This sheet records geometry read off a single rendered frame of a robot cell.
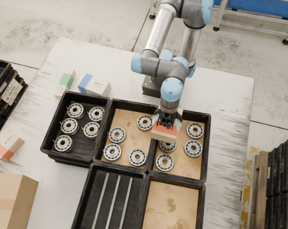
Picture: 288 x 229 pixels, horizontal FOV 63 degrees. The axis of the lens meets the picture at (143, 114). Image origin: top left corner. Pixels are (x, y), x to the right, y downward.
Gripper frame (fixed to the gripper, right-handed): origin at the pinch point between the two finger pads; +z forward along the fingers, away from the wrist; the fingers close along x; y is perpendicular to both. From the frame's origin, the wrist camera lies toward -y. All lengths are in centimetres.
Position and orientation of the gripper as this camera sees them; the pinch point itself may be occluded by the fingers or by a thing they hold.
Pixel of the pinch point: (167, 122)
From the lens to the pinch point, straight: 114.5
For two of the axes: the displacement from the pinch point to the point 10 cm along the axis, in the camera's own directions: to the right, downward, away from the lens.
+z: 0.2, 4.5, 8.9
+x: 9.6, 2.5, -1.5
